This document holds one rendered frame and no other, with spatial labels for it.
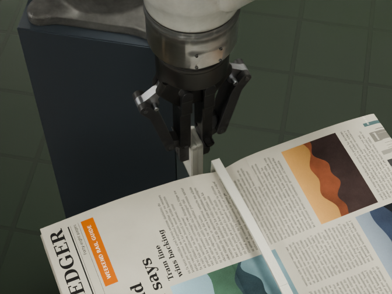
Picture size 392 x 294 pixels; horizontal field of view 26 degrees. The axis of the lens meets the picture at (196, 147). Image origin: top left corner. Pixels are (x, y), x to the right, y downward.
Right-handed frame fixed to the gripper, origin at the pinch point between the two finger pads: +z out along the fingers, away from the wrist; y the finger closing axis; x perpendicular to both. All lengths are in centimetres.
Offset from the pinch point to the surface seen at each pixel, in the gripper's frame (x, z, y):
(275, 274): -22.4, -11.3, -0.6
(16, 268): 45, 96, -27
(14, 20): 121, 96, -6
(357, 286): -25.7, -9.7, 6.5
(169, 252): -16.0, -10.0, -8.8
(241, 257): -18.9, -9.7, -2.4
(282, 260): -20.6, -9.7, 1.0
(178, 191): -9.9, -9.9, -5.4
